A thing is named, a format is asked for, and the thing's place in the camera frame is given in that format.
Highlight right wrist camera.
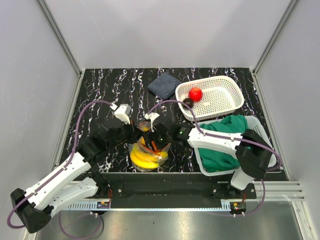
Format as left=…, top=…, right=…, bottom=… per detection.
left=144, top=112, right=160, bottom=132

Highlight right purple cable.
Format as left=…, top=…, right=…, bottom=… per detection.
left=147, top=99, right=283, bottom=173

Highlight white basket with clothes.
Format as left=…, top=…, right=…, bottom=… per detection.
left=193, top=115, right=277, bottom=177

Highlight green cloth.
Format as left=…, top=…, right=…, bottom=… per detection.
left=198, top=114, right=249, bottom=173

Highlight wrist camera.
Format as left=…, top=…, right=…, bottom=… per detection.
left=110, top=103, right=132, bottom=125
left=144, top=112, right=160, bottom=132

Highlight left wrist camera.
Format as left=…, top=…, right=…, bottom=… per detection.
left=110, top=103, right=132, bottom=125

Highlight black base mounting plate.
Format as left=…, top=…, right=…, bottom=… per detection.
left=102, top=172, right=257, bottom=210

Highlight dark fake avocado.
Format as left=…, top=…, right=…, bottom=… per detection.
left=183, top=98, right=194, bottom=109

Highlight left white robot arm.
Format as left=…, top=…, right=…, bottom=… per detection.
left=10, top=118, right=143, bottom=234

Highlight yellow fake bananas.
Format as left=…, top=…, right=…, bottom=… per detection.
left=130, top=142, right=168, bottom=171

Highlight red fake apple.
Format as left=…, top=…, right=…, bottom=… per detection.
left=188, top=87, right=203, bottom=102

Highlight dark blue folded cloth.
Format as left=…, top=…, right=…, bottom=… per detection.
left=147, top=72, right=182, bottom=100

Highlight purple cable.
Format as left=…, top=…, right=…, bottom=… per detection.
left=147, top=99, right=283, bottom=173
left=6, top=99, right=118, bottom=230

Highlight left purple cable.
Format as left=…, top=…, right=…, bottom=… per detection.
left=6, top=99, right=118, bottom=230

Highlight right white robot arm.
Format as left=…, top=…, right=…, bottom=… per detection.
left=143, top=113, right=276, bottom=199

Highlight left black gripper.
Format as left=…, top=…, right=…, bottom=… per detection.
left=108, top=118, right=144, bottom=150

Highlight clear zip top bag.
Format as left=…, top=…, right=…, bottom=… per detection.
left=129, top=121, right=171, bottom=172

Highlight white perforated basket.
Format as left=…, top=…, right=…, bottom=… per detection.
left=175, top=75, right=245, bottom=122

